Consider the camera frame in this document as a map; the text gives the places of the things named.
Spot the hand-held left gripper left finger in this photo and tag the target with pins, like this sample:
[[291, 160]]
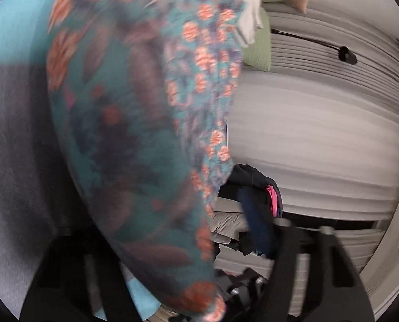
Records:
[[72, 305]]

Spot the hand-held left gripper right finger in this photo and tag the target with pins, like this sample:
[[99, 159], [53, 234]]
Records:
[[258, 228]]

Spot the teal floral garment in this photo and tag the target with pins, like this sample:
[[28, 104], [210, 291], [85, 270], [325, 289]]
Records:
[[135, 141]]

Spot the black clothes pile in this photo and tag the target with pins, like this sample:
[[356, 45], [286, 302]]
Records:
[[249, 177]]

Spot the pink cloth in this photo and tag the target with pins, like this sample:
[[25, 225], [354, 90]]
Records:
[[271, 199]]

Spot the grey crumpled cloth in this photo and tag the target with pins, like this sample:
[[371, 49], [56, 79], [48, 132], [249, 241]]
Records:
[[226, 221]]

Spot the black gooseneck lamp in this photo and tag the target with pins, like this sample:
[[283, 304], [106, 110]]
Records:
[[347, 55]]

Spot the folded light grey cloth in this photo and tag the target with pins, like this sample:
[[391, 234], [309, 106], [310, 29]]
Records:
[[251, 10]]

